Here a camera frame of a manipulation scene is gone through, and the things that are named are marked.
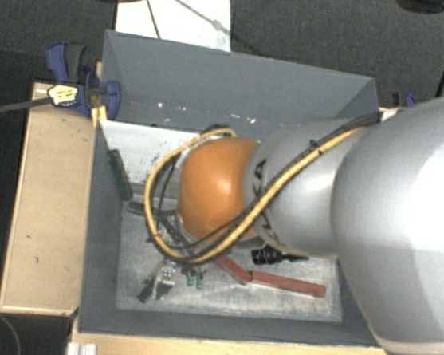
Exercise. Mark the grey metal bin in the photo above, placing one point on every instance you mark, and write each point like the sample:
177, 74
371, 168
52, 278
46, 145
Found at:
233, 81

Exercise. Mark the pale wood board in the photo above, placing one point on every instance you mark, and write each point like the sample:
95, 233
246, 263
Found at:
51, 212

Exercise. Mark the red-brown flat block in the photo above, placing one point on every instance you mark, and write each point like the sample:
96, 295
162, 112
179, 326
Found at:
289, 284
234, 270

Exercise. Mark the dark green flat block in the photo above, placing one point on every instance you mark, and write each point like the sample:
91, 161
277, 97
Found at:
136, 207

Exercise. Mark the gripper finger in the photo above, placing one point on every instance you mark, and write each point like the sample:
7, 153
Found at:
146, 292
167, 277

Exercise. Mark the black cylinder on white bracket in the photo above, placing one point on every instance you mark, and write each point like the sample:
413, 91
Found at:
266, 255

